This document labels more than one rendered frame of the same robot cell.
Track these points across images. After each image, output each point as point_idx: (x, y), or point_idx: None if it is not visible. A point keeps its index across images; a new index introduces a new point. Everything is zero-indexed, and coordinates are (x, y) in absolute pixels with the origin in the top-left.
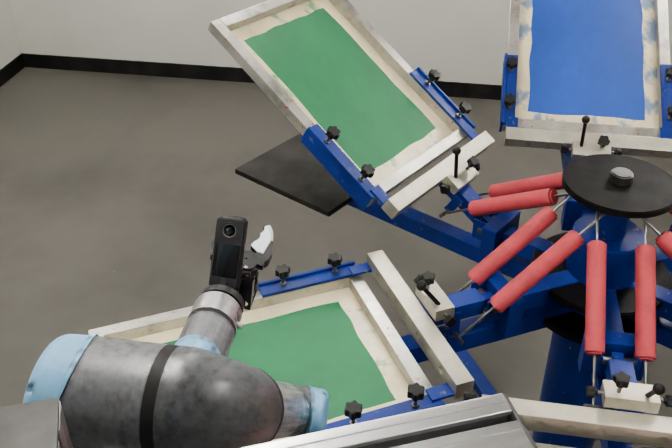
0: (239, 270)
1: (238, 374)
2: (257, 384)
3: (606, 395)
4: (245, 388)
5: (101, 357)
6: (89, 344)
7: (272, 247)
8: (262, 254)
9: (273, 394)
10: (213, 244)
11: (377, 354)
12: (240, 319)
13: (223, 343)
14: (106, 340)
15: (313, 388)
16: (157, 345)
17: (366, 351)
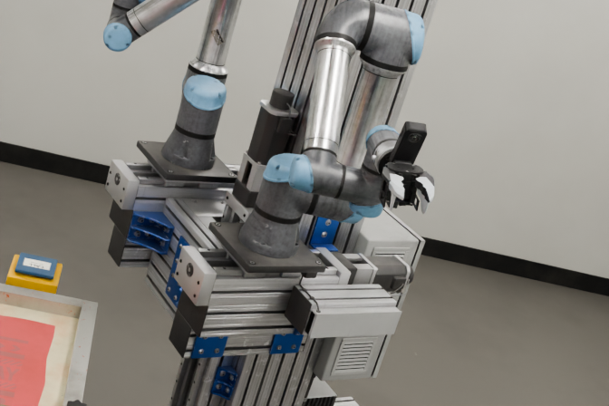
0: (393, 148)
1: (339, 6)
2: (330, 14)
3: None
4: (333, 8)
5: (395, 7)
6: (405, 12)
7: (385, 177)
8: (389, 172)
9: (322, 24)
10: (430, 176)
11: None
12: (375, 159)
13: (373, 138)
14: (401, 14)
15: (306, 161)
16: (378, 8)
17: None
